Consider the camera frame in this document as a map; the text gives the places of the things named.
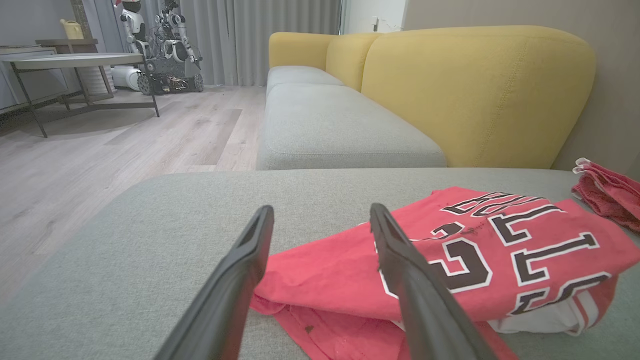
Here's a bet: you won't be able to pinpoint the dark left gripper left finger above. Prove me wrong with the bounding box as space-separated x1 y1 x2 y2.
155 205 275 360

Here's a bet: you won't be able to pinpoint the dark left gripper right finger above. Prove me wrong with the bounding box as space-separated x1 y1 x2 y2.
370 202 496 360

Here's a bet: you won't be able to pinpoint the red number 23 jersey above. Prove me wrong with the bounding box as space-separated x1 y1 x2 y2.
250 186 640 360

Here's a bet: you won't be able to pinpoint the red shorts with white stripe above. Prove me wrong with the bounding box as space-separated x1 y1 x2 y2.
571 157 640 234

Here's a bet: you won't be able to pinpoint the grey sofa seat cushion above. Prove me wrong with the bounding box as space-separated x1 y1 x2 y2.
256 82 447 171
266 65 346 97

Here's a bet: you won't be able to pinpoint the large yellow sofa backrest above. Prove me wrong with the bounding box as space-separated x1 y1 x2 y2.
361 25 597 170

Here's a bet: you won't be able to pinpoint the white wheeled background robot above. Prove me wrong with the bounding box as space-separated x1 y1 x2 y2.
113 0 205 96

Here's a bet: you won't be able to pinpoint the white ribbed pot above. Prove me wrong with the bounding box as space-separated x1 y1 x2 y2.
75 65 117 96

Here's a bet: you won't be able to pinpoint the small yellow sofa backrest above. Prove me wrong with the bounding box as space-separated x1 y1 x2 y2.
326 32 384 92
268 32 337 70

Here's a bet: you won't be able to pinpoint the grey curtain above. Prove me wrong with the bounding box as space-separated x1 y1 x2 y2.
82 0 344 87

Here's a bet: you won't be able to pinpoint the black-legged coffee table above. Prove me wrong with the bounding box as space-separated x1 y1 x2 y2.
0 52 161 139

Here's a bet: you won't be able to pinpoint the brown wooden side table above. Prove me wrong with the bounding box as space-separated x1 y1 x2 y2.
35 38 100 55

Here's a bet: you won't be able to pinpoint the white and green TV cabinet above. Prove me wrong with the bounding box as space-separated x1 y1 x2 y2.
0 45 69 113

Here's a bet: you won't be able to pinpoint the yellow watering can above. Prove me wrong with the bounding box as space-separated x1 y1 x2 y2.
60 19 85 41

